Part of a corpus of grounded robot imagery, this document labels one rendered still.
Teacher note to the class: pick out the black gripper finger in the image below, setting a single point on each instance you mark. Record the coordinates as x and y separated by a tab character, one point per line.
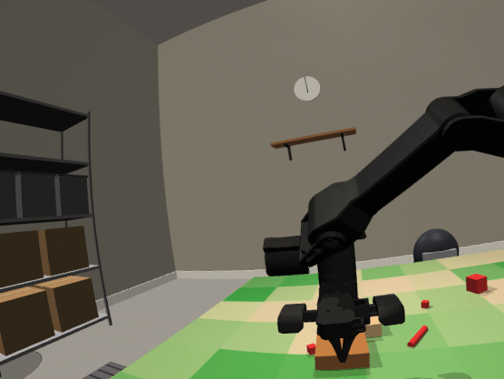
336	346
348	342

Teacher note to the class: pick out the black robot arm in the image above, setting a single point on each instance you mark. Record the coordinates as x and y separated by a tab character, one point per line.
339	214

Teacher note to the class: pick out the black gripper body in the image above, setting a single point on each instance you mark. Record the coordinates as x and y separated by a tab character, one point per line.
388	307

